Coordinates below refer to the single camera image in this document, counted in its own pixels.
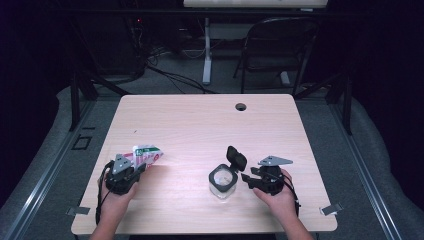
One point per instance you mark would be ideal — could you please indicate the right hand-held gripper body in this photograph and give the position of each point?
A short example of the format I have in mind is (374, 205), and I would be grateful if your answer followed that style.
(270, 181)

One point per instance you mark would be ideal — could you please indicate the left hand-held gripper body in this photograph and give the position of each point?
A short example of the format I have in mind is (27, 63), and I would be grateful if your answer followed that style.
(120, 183)

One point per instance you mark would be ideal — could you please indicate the pink and white plastic bag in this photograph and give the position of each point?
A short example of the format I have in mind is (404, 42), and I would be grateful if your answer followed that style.
(148, 154)

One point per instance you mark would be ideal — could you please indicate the clear jar with black lid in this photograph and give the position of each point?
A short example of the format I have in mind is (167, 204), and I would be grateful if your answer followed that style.
(222, 180)

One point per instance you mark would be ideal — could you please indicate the person's left hand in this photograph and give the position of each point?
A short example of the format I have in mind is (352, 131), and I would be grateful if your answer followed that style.
(115, 202)

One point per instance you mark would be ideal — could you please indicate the person's right hand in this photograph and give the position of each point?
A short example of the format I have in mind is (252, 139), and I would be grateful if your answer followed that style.
(281, 204)

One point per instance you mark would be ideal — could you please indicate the grey tape piece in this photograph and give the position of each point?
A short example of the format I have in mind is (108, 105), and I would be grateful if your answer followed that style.
(78, 210)
(331, 209)

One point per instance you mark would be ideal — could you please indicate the black metal stand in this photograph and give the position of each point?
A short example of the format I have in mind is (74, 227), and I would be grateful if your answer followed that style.
(75, 100)
(347, 106)

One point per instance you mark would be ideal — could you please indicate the white desk leg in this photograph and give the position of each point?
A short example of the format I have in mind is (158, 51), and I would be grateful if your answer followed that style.
(207, 60)

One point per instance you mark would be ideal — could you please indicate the dark computer case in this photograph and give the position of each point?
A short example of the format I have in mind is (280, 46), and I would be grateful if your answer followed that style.
(113, 46)

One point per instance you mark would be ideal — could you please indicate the black folding chair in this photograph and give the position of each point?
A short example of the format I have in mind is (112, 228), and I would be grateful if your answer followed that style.
(278, 43)

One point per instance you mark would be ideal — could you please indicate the white desk top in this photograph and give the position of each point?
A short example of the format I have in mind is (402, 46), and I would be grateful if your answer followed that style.
(253, 3)

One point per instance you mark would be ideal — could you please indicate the aluminium floor rail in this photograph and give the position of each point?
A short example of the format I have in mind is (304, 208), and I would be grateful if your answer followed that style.
(366, 176)
(43, 176)

